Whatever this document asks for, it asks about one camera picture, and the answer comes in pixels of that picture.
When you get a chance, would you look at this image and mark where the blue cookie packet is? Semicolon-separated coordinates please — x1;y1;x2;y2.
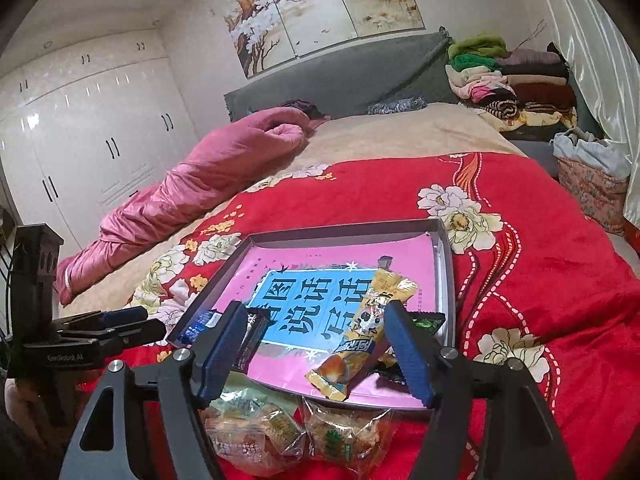
179;310;221;344

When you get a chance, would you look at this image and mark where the green clear pastry packet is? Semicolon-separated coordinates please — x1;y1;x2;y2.
201;372;307;478

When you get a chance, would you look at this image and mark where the yellow cartoon snack stick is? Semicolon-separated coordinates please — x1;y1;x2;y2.
306;269;418;402

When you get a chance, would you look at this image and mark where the green foil candy packet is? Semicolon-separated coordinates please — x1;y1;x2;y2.
409;311;446;336

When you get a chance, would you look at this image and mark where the small dark chocolate packet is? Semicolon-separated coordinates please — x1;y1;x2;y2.
371;348;408;388

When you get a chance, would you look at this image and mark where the clear nut pastry packet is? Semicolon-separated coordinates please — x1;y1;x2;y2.
300;398;398;477

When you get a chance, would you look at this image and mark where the Snickers bar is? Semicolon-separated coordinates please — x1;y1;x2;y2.
232;308;271;374

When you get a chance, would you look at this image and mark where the person right hand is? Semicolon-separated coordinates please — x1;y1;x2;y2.
4;378;74;446

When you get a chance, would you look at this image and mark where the pink blue book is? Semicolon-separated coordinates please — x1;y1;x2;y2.
210;234;436;399

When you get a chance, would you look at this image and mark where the red floral blanket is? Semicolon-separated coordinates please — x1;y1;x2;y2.
75;153;639;479

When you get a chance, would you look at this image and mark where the dark shallow box tray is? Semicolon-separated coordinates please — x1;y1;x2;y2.
168;219;456;399

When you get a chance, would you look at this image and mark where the white wardrobe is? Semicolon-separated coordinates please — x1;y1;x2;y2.
1;29;198;257

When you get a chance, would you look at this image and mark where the pink quilt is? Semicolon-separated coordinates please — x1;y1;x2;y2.
54;107;311;307

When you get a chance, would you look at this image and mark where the floral fabric basket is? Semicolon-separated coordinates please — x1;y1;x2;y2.
556;157;628;236

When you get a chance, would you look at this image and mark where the grey clothes pile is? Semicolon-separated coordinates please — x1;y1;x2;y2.
550;127;631;180

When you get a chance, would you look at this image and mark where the beige bed sheet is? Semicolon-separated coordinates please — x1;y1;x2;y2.
58;103;519;315

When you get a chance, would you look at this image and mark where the grey headboard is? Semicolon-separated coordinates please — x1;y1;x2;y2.
224;28;458;122

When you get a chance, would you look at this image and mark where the folded clothes stack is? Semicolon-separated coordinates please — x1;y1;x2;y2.
445;35;578;142

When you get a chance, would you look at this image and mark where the dark patterned cloth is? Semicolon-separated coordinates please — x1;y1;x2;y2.
367;96;428;115

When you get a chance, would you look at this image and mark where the white satin curtain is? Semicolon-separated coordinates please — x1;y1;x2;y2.
544;0;639;226

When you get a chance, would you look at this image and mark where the floral wall painting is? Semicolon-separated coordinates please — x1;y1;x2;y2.
217;0;424;78

